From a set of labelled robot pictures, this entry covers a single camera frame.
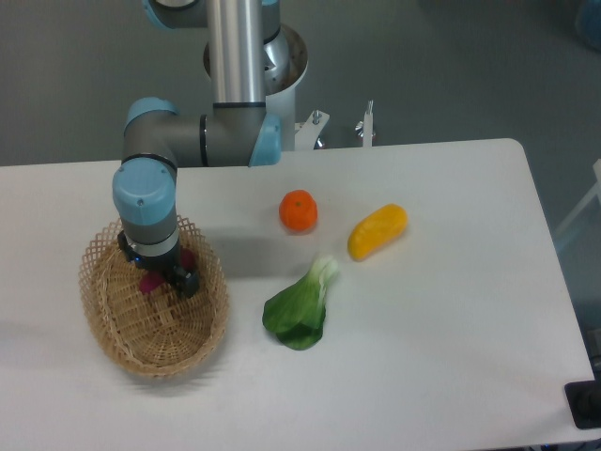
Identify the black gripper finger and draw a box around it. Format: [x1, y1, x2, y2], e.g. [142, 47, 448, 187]
[117, 230, 136, 262]
[169, 265, 200, 299]

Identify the blue object top right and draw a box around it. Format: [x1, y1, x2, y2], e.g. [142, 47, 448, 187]
[575, 0, 600, 51]

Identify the woven wicker basket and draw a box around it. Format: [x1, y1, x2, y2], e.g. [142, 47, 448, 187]
[79, 217, 229, 378]

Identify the white frame at right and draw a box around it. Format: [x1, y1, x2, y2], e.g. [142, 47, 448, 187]
[554, 160, 600, 245]

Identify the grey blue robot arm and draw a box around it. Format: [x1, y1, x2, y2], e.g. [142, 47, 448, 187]
[112, 1, 285, 297]

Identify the black device at edge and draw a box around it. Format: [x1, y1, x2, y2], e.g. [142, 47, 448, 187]
[564, 381, 600, 429]

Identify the green bok choy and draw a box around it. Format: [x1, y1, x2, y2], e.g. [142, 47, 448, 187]
[262, 255, 338, 351]

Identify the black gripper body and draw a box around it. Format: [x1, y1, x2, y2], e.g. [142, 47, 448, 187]
[129, 242, 180, 285]

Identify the white middle mounting bracket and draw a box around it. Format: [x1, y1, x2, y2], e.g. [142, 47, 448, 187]
[294, 110, 330, 151]

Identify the white right clamp post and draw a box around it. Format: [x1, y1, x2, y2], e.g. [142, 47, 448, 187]
[355, 100, 375, 148]

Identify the purple sweet potato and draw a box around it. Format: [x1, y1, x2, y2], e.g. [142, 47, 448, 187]
[139, 247, 198, 294]

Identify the orange tangerine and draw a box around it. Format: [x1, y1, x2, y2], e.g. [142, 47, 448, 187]
[278, 190, 318, 232]

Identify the yellow bell pepper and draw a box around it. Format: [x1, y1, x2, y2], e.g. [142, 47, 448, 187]
[347, 204, 408, 261]

